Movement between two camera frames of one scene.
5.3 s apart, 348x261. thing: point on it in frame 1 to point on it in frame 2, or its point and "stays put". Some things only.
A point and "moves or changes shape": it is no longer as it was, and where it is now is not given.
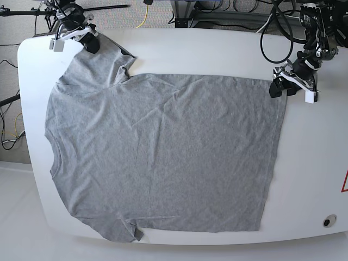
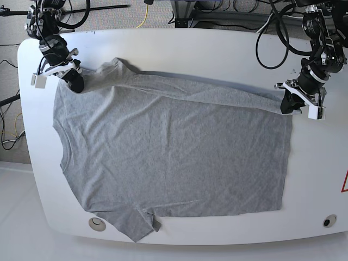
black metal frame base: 184,11 stays put
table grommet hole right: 329,220 stays put
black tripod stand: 49,12 stays put
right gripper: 285,71 to 306,88
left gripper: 80,34 to 58,61
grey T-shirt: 136,154 moves or changes shape
